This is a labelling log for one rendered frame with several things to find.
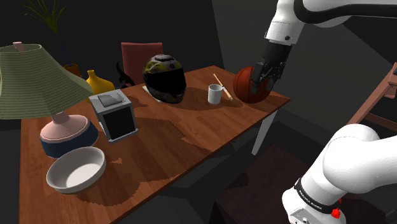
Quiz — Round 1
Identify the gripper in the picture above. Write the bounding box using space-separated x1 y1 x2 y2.
250 41 293 95

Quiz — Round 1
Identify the orange basketball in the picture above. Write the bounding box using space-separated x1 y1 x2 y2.
232 66 274 104

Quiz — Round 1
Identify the white mug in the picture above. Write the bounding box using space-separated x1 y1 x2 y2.
207 83 225 105

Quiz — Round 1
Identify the wooden table with white legs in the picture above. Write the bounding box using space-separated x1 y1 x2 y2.
18 65 291 224

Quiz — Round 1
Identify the black and yellow helmet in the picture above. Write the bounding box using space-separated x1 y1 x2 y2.
142 54 188 104

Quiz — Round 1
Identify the brown wooden furniture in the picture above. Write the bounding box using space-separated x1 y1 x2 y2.
346 62 397 133

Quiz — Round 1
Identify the red chair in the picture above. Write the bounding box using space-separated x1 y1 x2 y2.
120 41 164 87

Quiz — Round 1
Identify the black figure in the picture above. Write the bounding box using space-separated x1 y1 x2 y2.
116 61 136 89

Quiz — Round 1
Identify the grey box with black panel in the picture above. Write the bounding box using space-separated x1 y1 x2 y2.
88 89 139 144

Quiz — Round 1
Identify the yellow vase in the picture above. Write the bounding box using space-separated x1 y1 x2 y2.
85 69 116 105

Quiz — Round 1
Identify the potted green plant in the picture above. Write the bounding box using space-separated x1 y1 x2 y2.
23 0 83 79

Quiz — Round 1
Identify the white bowl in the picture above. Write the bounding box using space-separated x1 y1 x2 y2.
46 146 107 195

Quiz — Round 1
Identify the green-shaded lamp with pink base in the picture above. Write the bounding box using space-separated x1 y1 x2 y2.
0 41 100 159

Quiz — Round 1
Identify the wooden-handled brush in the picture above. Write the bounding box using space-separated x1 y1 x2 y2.
212 73 234 101

